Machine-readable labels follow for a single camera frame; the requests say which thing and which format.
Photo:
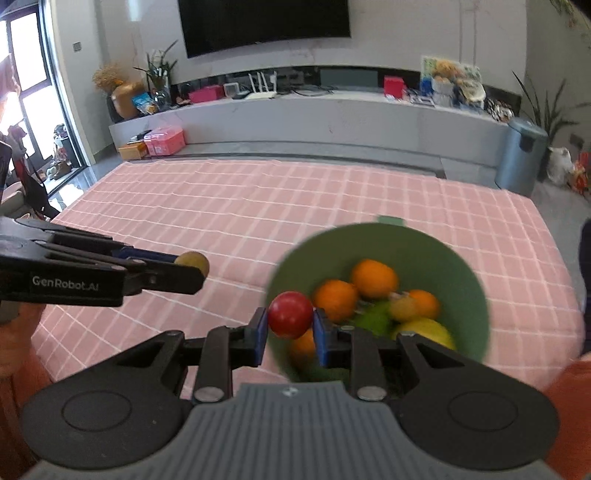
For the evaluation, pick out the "tan round longan fruit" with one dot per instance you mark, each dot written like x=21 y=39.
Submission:
x=194 y=259

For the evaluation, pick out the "small orange in bowl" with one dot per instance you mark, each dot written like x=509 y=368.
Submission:
x=427 y=304

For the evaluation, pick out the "white wifi router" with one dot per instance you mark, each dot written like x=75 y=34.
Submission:
x=262 y=86

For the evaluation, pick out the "green cucumber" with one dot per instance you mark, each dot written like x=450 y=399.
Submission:
x=374 y=317

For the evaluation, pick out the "magenta box on shelf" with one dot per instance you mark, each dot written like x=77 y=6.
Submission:
x=206 y=94

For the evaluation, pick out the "green plastic bowl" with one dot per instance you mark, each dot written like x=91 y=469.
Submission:
x=420 y=261

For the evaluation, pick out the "red tomato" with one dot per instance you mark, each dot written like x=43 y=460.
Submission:
x=290 y=315

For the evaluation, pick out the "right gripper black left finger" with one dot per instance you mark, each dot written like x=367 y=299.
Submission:
x=130 y=406

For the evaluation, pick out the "yellow lemon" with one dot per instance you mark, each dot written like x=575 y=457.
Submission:
x=429 y=329

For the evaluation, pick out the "green potted plant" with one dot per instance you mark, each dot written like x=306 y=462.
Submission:
x=158 y=76

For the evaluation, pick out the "pink checkered tablecloth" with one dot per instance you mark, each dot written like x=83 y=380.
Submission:
x=244 y=215

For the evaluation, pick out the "pink storage box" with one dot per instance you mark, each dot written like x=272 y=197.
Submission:
x=164 y=141

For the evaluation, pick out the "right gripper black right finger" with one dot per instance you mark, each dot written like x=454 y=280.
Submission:
x=455 y=409

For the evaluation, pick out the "person right hand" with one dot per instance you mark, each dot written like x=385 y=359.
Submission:
x=570 y=455

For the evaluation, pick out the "white plastic bag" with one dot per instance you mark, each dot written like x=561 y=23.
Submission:
x=560 y=166

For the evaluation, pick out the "orange mandarin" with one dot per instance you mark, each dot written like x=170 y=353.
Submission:
x=337 y=298

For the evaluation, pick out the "grey-blue pedal trash bin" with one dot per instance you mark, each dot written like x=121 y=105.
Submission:
x=525 y=147

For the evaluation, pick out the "leafy floor plant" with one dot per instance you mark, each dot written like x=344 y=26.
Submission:
x=547 y=113

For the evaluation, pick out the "black wall television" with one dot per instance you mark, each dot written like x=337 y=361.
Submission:
x=215 y=25

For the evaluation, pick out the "red box on shelf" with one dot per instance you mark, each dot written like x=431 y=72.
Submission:
x=394 y=87

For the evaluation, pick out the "brown round vase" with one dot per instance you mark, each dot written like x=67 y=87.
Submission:
x=122 y=98

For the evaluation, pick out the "person left hand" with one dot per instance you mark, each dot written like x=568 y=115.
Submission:
x=16 y=338

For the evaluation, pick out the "large orange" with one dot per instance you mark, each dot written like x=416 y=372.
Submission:
x=374 y=280

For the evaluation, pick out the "teddy bear plush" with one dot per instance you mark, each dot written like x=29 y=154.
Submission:
x=447 y=71

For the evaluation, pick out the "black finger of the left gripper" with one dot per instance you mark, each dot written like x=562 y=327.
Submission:
x=129 y=252

